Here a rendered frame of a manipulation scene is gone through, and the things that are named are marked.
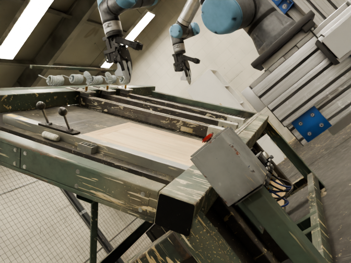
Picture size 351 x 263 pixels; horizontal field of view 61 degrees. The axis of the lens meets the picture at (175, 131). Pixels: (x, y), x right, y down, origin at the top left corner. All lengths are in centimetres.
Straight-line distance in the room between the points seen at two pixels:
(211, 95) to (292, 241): 471
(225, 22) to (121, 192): 60
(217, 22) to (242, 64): 584
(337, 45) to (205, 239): 63
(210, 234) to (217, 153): 24
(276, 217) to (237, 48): 610
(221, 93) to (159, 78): 232
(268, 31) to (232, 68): 579
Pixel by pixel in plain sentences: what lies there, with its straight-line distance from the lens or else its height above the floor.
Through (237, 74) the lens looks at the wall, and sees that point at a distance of 678.
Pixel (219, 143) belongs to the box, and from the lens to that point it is 79.
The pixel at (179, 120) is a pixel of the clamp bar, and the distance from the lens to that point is 184.
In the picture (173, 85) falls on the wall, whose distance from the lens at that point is 719.
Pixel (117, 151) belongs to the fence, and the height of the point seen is 114.
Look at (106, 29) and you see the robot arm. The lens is 133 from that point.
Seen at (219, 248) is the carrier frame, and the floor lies 68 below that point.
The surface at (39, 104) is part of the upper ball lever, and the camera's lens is 140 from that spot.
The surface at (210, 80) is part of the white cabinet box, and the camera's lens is 546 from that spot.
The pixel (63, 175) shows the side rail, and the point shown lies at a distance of 109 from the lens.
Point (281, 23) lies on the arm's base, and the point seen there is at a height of 108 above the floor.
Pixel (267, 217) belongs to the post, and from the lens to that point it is 86.
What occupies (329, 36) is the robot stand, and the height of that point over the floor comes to 94.
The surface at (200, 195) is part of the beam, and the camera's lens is 92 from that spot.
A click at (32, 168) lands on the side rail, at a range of 118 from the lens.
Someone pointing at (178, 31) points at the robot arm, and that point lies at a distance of 174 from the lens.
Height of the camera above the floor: 91
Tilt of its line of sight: 7 degrees up
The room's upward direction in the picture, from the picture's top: 39 degrees counter-clockwise
